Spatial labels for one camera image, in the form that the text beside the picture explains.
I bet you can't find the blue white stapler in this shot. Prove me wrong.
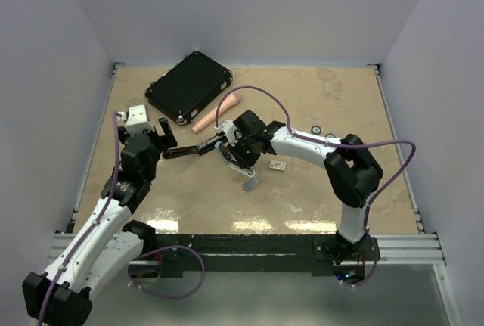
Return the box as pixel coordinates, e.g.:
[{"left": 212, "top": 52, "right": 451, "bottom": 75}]
[{"left": 215, "top": 141, "right": 256, "bottom": 178}]

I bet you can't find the staple box sleeve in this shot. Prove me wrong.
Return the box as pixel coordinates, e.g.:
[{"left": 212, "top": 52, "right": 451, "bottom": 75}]
[{"left": 269, "top": 160, "right": 287, "bottom": 172}]

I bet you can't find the black stapler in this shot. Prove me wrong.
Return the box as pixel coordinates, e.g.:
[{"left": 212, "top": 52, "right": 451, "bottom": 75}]
[{"left": 162, "top": 135, "right": 228, "bottom": 160}]

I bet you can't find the staple tray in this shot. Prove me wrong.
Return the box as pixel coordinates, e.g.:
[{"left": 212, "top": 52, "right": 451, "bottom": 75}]
[{"left": 242, "top": 177, "right": 259, "bottom": 192}]

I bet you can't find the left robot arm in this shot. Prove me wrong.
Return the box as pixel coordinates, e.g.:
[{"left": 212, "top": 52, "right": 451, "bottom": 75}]
[{"left": 22, "top": 112, "right": 177, "bottom": 325}]

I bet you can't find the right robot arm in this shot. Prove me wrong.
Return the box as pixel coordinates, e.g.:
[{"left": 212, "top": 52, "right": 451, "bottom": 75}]
[{"left": 216, "top": 110, "right": 383, "bottom": 260}]

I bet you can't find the pink cylindrical tube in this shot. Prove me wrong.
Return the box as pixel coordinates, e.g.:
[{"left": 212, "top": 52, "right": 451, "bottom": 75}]
[{"left": 191, "top": 94, "right": 240, "bottom": 134}]

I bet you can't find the black hard case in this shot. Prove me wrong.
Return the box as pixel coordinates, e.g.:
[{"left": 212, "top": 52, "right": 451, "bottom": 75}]
[{"left": 144, "top": 51, "right": 233, "bottom": 126}]

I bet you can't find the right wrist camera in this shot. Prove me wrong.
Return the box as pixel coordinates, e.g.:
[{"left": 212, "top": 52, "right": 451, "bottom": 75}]
[{"left": 215, "top": 120, "right": 241, "bottom": 146}]

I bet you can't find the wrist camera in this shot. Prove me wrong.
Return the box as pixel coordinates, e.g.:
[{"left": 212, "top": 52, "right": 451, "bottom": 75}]
[
  {"left": 126, "top": 104, "right": 154, "bottom": 135},
  {"left": 215, "top": 120, "right": 241, "bottom": 146}
]

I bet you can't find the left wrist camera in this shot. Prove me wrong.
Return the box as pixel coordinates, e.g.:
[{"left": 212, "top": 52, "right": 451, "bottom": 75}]
[{"left": 126, "top": 104, "right": 154, "bottom": 135}]

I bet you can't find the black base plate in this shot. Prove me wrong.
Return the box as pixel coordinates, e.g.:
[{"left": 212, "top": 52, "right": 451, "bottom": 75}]
[{"left": 141, "top": 234, "right": 380, "bottom": 280}]

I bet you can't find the aluminium rail frame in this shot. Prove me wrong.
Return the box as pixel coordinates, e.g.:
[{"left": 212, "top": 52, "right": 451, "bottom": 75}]
[{"left": 29, "top": 62, "right": 466, "bottom": 326}]

